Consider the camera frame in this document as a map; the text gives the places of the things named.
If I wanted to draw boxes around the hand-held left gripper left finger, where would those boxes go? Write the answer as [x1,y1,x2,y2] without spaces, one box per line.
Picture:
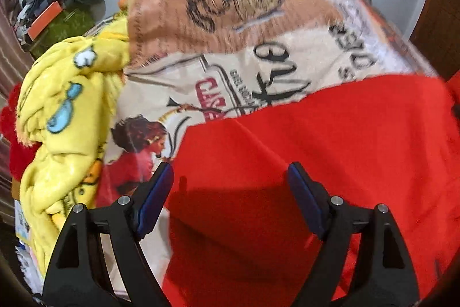
[42,162,175,307]

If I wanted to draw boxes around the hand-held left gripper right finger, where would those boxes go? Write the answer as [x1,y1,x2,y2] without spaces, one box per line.
[287,162,421,307]

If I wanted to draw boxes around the red zip jacket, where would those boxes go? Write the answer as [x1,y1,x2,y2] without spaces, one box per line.
[163,73,460,305]

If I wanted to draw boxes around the yellow cartoon blanket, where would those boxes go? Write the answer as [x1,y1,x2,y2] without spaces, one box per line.
[16,14,132,276]

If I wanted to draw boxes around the red plush cloth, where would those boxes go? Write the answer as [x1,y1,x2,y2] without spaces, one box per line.
[0,84,42,182]

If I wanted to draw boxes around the printed bed sheet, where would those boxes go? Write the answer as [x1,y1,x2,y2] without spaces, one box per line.
[95,0,440,298]

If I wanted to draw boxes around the green patterned cloth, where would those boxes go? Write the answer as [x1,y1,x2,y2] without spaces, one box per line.
[30,5,93,60]

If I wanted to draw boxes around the striped brown curtain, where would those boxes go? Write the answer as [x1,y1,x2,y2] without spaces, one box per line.
[0,0,37,221]

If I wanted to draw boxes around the orange box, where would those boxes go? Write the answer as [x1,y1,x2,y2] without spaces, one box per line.
[27,1,64,41]

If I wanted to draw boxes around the brown wooden door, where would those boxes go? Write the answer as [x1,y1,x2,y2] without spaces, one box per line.
[408,0,460,82]

